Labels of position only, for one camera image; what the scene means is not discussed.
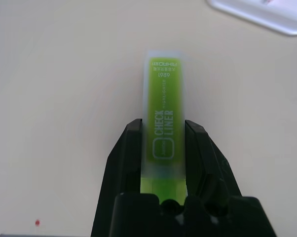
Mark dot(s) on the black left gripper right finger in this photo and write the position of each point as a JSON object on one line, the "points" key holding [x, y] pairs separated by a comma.
{"points": [[205, 163]]}

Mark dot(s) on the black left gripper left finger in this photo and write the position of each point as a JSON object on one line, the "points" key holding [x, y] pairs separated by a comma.
{"points": [[125, 160]]}

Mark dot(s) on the green highlighter pen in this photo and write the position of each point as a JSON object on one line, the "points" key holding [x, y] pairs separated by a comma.
{"points": [[163, 98]]}

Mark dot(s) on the white plastic pencil case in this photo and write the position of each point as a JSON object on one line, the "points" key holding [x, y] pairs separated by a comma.
{"points": [[262, 14]]}

